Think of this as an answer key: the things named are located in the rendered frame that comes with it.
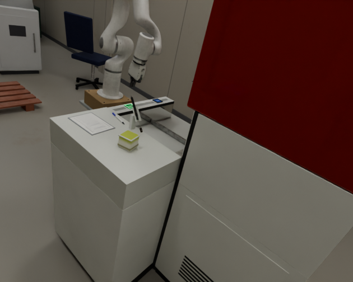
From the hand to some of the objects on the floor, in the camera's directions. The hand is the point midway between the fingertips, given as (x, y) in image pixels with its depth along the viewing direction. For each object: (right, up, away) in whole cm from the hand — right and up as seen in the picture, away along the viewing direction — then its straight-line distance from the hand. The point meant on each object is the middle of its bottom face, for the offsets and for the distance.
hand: (132, 84), depth 152 cm
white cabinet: (-6, -107, +41) cm, 115 cm away
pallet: (-219, +10, +148) cm, 264 cm away
